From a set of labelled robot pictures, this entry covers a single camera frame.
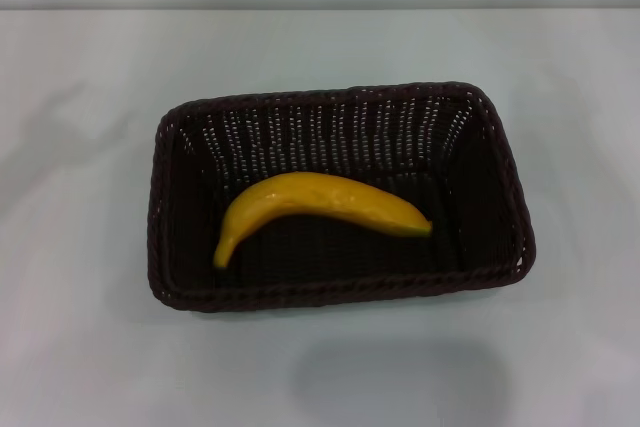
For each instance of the yellow banana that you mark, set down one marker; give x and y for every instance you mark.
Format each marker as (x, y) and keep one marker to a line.
(300, 199)

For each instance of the black woven plastic basket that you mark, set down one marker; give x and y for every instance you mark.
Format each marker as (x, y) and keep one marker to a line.
(345, 247)

